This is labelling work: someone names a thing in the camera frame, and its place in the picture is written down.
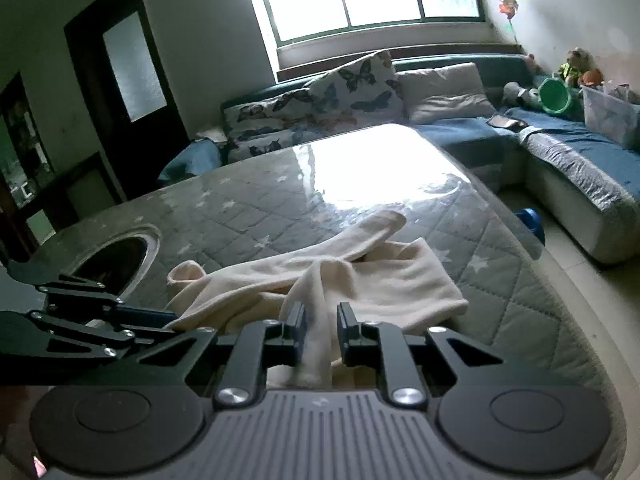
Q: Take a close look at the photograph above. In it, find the blue cushion sofa end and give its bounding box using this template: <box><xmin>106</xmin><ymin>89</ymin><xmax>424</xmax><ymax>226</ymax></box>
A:
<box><xmin>158</xmin><ymin>139</ymin><xmax>222</xmax><ymax>185</ymax></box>

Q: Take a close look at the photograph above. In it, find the colourful pinwheel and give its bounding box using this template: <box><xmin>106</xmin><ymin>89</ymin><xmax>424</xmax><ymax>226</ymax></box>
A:
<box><xmin>499</xmin><ymin>0</ymin><xmax>518</xmax><ymax>44</ymax></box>

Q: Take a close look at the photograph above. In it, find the dark door with glass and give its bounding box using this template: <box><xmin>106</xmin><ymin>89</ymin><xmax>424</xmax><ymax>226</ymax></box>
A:
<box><xmin>64</xmin><ymin>0</ymin><xmax>189</xmax><ymax>200</ymax></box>

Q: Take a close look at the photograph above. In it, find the grey plain pillow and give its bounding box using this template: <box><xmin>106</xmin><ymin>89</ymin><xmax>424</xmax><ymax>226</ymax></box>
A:
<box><xmin>397</xmin><ymin>63</ymin><xmax>496</xmax><ymax>125</ymax></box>

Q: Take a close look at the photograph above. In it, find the cream white sweater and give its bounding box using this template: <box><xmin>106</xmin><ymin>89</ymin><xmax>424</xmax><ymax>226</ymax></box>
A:
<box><xmin>167</xmin><ymin>210</ymin><xmax>469</xmax><ymax>389</ymax></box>

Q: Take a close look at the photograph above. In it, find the clear plastic storage box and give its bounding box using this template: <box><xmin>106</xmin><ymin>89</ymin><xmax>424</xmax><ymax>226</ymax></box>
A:
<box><xmin>582</xmin><ymin>87</ymin><xmax>639</xmax><ymax>150</ymax></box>

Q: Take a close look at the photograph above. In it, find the green plastic basin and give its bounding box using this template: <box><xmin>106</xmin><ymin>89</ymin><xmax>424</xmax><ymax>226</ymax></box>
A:
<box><xmin>538</xmin><ymin>78</ymin><xmax>573</xmax><ymax>116</ymax></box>

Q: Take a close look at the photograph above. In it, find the blue ball on floor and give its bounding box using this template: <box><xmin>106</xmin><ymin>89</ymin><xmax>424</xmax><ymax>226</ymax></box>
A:
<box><xmin>514</xmin><ymin>208</ymin><xmax>544</xmax><ymax>238</ymax></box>

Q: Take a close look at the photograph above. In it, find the plush toy on sofa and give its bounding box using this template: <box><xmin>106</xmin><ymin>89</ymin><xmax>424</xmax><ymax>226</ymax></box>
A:
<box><xmin>558</xmin><ymin>48</ymin><xmax>603</xmax><ymax>88</ymax></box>

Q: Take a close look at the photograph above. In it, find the round hole metal ring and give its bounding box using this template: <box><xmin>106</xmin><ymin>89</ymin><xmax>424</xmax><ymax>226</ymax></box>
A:
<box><xmin>69</xmin><ymin>226</ymin><xmax>163</xmax><ymax>306</ymax></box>

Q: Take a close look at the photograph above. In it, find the grey quilted sofa throw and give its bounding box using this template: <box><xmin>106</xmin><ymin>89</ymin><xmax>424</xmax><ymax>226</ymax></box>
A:
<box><xmin>516</xmin><ymin>127</ymin><xmax>639</xmax><ymax>212</ymax></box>

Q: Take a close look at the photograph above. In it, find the blue corner sofa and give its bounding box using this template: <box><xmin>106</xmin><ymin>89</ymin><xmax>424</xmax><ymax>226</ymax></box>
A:
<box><xmin>158</xmin><ymin>52</ymin><xmax>640</xmax><ymax>265</ymax></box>

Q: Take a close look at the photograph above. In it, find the butterfly print pillow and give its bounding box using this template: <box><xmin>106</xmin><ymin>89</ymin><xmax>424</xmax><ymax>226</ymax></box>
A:
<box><xmin>224</xmin><ymin>51</ymin><xmax>405</xmax><ymax>162</ymax></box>

